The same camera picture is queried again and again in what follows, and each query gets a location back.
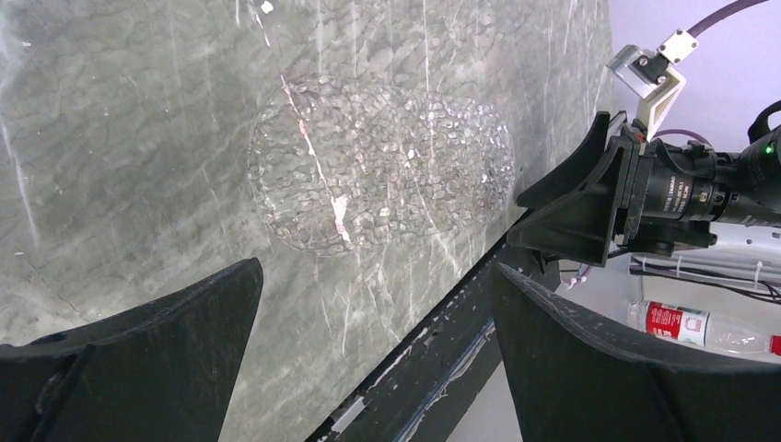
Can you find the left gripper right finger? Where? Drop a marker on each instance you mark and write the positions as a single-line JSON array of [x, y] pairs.
[[575, 375]]

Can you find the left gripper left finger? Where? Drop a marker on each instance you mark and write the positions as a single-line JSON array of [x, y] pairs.
[[162, 371]]

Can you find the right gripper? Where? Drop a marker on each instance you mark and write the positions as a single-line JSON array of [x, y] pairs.
[[672, 196]]

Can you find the clear textured oval tray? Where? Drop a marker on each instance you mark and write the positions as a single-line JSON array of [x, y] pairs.
[[337, 165]]

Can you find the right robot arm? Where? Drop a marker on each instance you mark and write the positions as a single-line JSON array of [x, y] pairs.
[[756, 175]]

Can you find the plastic water bottle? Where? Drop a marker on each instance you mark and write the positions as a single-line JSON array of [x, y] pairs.
[[697, 327]]

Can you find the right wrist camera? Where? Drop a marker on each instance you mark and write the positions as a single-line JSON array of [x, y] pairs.
[[653, 76]]

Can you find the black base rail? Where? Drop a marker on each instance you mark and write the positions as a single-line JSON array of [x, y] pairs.
[[422, 389]]

